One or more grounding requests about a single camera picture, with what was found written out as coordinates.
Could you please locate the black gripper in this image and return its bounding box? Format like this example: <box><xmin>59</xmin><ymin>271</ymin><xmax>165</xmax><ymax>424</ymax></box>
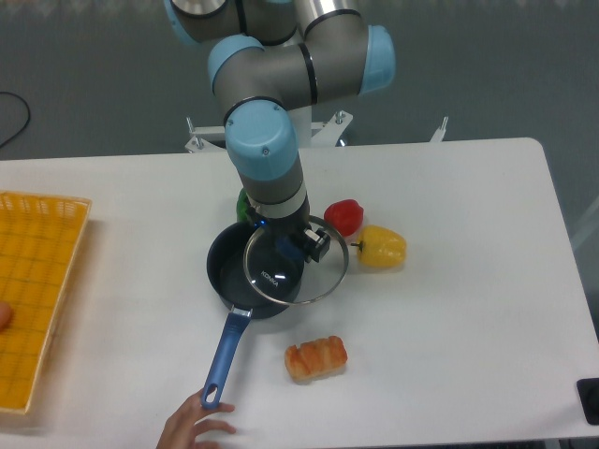
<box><xmin>247</xmin><ymin>197</ymin><xmax>330</xmax><ymax>263</ymax></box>

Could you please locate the glass pot lid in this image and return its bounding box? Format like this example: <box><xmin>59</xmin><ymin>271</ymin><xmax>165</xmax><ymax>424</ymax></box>
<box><xmin>242</xmin><ymin>216</ymin><xmax>349</xmax><ymax>306</ymax></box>

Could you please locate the dark blue saucepan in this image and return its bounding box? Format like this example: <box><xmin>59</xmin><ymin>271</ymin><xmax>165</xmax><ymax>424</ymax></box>
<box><xmin>201</xmin><ymin>223</ymin><xmax>304</xmax><ymax>409</ymax></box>

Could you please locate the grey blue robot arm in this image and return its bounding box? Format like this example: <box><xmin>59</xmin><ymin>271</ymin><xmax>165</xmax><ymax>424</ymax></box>
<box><xmin>165</xmin><ymin>1</ymin><xmax>396</xmax><ymax>260</ymax></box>

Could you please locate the person's hand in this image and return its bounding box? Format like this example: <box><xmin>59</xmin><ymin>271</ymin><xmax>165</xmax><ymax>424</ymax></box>
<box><xmin>156</xmin><ymin>389</ymin><xmax>237</xmax><ymax>449</ymax></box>

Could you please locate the red bell pepper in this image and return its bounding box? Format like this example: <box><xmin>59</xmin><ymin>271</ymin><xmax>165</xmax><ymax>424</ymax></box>
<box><xmin>324</xmin><ymin>199</ymin><xmax>364</xmax><ymax>237</ymax></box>

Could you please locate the yellow bell pepper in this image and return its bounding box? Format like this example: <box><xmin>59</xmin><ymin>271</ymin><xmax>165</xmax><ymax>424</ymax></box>
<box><xmin>351</xmin><ymin>224</ymin><xmax>407</xmax><ymax>268</ymax></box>

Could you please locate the green bell pepper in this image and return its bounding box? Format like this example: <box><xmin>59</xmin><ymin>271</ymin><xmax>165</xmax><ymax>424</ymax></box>
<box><xmin>236</xmin><ymin>188</ymin><xmax>251</xmax><ymax>223</ymax></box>

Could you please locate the bread loaf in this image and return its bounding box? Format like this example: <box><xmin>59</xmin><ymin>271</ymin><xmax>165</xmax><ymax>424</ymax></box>
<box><xmin>285</xmin><ymin>336</ymin><xmax>348</xmax><ymax>383</ymax></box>

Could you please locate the yellow plastic basket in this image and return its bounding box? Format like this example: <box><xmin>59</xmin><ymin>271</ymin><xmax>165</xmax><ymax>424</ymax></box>
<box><xmin>1</xmin><ymin>191</ymin><xmax>92</xmax><ymax>414</ymax></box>

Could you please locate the black device at table edge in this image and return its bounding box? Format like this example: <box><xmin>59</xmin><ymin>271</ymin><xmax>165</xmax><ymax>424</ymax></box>
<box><xmin>577</xmin><ymin>378</ymin><xmax>599</xmax><ymax>426</ymax></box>

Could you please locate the orange object in basket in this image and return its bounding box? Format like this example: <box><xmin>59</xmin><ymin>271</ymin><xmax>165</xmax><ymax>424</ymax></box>
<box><xmin>0</xmin><ymin>301</ymin><xmax>13</xmax><ymax>330</ymax></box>

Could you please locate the black cable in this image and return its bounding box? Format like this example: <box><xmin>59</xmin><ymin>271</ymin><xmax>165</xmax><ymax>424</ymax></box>
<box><xmin>0</xmin><ymin>91</ymin><xmax>32</xmax><ymax>150</ymax></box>

